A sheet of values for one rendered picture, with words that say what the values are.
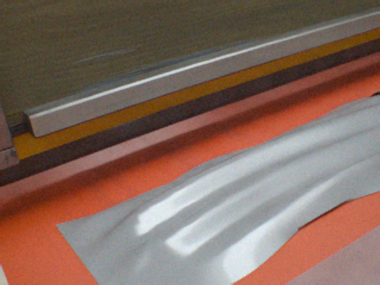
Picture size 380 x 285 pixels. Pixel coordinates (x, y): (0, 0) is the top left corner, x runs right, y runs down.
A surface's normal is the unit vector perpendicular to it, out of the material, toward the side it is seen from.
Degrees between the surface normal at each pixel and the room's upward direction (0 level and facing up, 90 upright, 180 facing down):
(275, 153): 33
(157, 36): 90
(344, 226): 0
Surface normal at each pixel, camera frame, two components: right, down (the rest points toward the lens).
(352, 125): 0.07, -0.60
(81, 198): -0.16, -0.91
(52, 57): 0.51, 0.25
